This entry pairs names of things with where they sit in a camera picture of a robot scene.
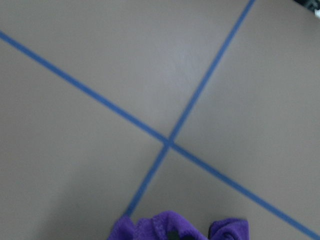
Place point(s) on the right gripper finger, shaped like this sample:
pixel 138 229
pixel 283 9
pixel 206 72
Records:
pixel 173 235

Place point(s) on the purple microfibre towel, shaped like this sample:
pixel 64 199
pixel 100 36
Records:
pixel 156 228

